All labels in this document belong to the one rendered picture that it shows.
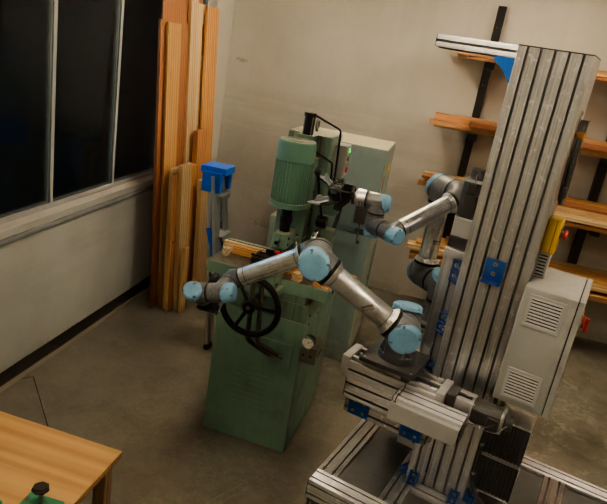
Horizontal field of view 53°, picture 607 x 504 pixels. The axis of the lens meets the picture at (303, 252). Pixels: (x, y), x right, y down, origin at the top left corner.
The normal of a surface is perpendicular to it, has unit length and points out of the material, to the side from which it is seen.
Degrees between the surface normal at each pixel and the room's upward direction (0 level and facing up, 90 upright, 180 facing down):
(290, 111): 90
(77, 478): 0
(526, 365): 90
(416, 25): 90
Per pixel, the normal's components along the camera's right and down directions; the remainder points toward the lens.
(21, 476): 0.16, -0.93
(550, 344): -0.48, 0.21
